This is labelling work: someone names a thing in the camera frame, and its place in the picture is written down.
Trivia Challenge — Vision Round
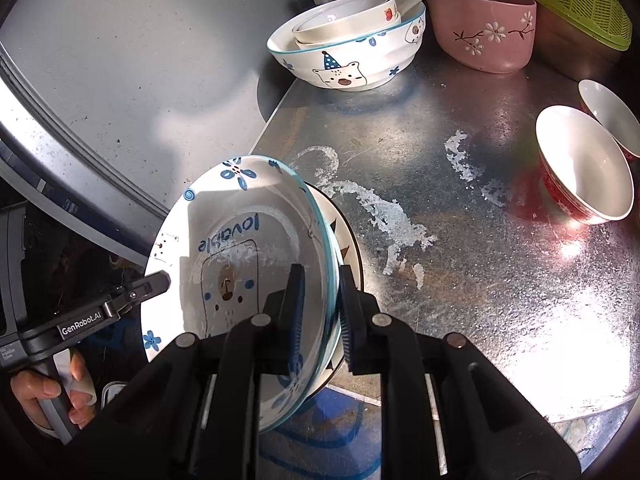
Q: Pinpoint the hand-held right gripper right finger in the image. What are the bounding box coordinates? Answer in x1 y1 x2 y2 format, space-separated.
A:
337 265 583 480

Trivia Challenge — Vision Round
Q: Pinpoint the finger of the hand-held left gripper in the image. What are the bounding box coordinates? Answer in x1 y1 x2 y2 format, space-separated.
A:
107 270 171 318

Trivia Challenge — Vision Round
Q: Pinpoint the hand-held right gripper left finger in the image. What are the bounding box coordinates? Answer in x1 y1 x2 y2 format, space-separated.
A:
75 262 307 480

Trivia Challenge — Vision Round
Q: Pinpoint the white leaf pattern plate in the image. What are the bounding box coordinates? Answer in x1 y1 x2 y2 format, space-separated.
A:
305 182 365 401

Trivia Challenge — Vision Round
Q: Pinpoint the person's left hand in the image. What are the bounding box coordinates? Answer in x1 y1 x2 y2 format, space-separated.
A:
10 347 98 433

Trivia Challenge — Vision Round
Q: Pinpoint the grey metal appliance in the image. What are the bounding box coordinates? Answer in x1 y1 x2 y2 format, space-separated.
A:
0 0 306 268

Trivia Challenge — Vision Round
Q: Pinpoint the white bear print bowl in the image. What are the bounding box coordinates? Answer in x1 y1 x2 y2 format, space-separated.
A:
266 0 427 92

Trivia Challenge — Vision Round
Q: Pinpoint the small white bowl red print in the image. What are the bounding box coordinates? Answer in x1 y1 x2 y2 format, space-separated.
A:
291 0 402 50

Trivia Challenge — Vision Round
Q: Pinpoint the pink flower print bowl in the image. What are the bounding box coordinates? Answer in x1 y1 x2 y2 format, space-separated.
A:
425 0 538 75

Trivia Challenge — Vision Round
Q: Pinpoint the brown metal pot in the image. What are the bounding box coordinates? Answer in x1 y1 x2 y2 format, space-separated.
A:
530 5 640 86

